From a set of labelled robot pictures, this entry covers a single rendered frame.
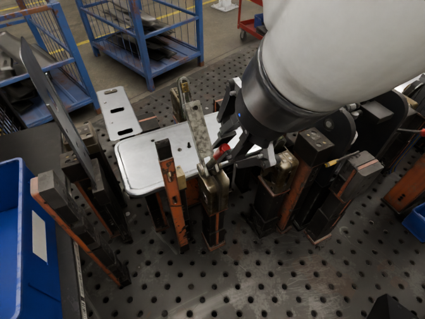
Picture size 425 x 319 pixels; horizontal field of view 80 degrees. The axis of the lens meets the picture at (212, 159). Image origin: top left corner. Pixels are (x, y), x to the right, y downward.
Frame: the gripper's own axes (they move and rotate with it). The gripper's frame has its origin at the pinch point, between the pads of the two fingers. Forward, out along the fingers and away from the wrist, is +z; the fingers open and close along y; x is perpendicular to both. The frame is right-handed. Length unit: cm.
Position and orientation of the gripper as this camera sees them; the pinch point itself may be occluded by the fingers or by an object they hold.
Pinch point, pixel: (226, 147)
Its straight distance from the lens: 46.0
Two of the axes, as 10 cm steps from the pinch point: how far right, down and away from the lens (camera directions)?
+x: -9.0, 3.2, -2.9
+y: -3.7, -9.2, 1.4
